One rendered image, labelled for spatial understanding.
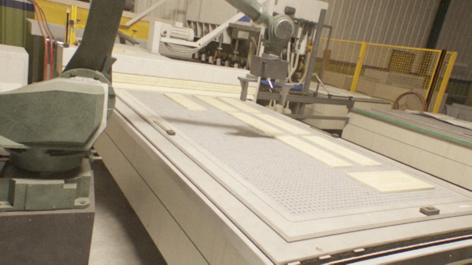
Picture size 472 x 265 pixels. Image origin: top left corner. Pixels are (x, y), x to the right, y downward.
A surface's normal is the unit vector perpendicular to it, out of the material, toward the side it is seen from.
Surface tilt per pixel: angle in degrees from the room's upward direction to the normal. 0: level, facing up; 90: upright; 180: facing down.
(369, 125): 90
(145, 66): 90
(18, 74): 90
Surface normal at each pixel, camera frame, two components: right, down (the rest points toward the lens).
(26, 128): 0.10, 0.24
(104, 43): 0.42, 0.11
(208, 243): -0.84, -0.03
